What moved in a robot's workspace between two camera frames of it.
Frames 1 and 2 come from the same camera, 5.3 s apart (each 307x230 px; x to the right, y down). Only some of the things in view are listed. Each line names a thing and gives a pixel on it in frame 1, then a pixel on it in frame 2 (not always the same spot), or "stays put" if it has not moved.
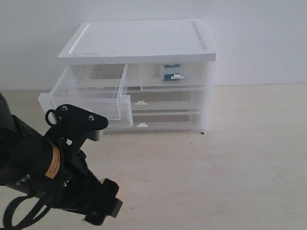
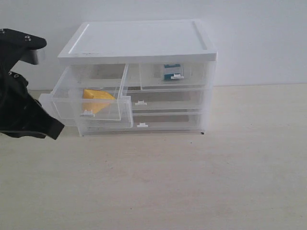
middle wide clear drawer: (168, 99) stays put
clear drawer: (99, 88) stays put
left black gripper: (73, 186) to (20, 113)
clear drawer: (170, 76) stays put
